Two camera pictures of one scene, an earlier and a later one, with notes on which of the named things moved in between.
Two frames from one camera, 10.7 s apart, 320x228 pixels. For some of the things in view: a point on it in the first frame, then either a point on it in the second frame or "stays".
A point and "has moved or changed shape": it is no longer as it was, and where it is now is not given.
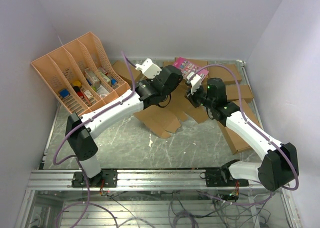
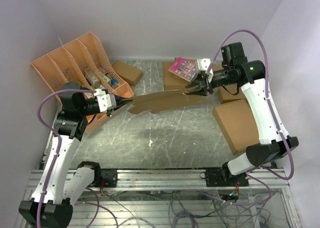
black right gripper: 192,97 to 197,82
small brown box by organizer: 121,69 stays
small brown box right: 232,94 stays
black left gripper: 151,80 to 119,102
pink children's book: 186,67 stays
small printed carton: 95,80 stays
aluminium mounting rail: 136,180 stays
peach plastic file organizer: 81,74 stays
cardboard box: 163,119 has moved or changed shape
